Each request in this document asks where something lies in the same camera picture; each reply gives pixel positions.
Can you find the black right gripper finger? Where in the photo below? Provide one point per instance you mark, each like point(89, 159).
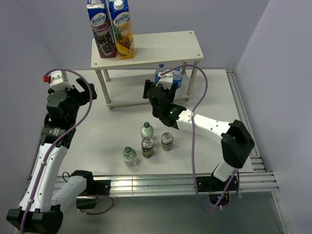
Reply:
point(147, 86)
point(172, 92)

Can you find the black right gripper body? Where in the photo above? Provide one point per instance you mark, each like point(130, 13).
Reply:
point(165, 89)

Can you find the Chang soda bottle rear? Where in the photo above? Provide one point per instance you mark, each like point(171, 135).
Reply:
point(147, 131)

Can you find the beige two-tier shelf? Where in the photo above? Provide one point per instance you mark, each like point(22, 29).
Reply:
point(122, 81)

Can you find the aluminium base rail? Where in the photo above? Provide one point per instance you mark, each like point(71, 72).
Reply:
point(161, 185)

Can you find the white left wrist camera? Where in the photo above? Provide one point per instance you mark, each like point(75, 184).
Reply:
point(58, 81)

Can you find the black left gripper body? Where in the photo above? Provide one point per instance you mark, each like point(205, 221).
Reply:
point(77, 99)

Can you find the dark can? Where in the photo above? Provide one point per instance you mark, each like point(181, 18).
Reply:
point(167, 140)
point(147, 147)

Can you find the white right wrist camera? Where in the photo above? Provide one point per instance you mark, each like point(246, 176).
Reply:
point(165, 81)

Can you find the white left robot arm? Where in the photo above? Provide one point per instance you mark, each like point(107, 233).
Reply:
point(41, 211)

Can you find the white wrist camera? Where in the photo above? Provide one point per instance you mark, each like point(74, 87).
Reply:
point(58, 81)
point(165, 81)

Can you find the Pocari Sweat bottle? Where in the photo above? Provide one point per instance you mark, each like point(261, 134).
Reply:
point(177, 77)
point(160, 69)

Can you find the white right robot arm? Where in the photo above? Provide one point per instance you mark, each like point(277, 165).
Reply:
point(234, 138)

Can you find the dark can left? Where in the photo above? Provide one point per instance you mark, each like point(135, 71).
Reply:
point(147, 147)

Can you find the chang soda bottle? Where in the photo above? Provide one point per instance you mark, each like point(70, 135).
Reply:
point(147, 131)
point(130, 157)

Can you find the pineapple juice carton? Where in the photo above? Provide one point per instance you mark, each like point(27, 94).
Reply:
point(119, 10)

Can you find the grape juice carton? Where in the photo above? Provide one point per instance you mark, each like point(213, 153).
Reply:
point(101, 28)

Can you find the dark can right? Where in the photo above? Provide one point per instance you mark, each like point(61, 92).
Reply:
point(167, 140)

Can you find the Chang soda bottle front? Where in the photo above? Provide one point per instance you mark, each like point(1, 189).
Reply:
point(130, 157)

